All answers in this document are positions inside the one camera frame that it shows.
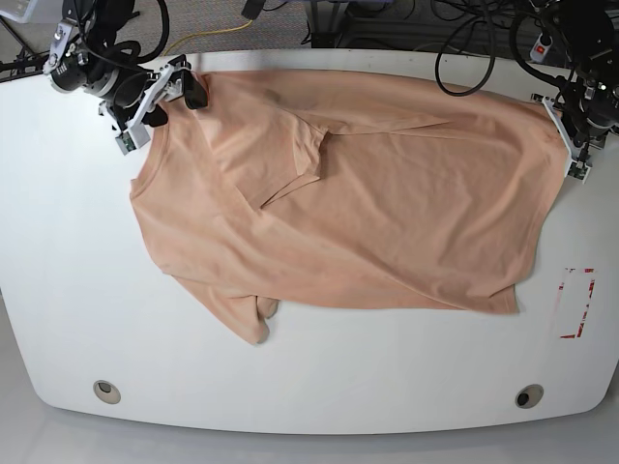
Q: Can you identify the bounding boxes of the left table cable grommet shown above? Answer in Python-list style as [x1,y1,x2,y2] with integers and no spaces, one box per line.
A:
[93,380,121,405]

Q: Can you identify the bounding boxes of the table cable grommet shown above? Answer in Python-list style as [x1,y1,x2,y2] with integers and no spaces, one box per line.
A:
[515,384,545,409]
[93,380,121,405]

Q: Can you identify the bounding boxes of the black tripod stand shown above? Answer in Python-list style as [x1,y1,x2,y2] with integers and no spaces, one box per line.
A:
[1,52,48,82]

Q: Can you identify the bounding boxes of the yellow cable on floor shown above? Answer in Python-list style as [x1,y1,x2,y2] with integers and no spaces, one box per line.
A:
[163,18,252,57]

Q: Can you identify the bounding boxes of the peach T-shirt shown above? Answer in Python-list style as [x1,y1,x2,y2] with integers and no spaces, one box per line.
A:
[131,70,567,344]

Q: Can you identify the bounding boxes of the right table cable grommet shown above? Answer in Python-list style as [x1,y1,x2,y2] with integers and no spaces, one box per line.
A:
[515,384,545,409]

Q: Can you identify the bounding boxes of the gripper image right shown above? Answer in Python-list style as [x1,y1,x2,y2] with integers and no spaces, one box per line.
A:
[531,81,618,149]

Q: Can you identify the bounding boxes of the white power strip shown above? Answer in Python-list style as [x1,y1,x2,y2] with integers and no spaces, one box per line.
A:
[529,30,553,64]

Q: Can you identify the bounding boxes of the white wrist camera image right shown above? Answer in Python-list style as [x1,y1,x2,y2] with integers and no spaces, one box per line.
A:
[542,97,591,184]

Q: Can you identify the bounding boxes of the black equipment base on floor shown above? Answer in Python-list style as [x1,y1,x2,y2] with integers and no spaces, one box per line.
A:
[304,0,436,49]

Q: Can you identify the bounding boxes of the red tape rectangle marking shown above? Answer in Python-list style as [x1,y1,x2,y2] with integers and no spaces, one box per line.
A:
[555,268,596,339]

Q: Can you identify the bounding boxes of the clear plastic storage box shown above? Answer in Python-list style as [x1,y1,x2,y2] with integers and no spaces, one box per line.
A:
[0,0,63,24]

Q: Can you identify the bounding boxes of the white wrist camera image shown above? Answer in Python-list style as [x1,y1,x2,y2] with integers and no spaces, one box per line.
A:
[542,97,591,184]
[115,64,183,155]

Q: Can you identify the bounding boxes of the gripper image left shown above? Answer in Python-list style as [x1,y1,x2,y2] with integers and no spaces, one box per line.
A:
[100,55,209,131]

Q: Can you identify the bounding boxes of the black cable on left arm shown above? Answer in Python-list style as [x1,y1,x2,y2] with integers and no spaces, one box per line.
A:
[434,0,499,97]

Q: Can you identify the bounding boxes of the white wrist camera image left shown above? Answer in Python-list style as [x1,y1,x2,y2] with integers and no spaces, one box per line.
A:
[115,64,183,155]

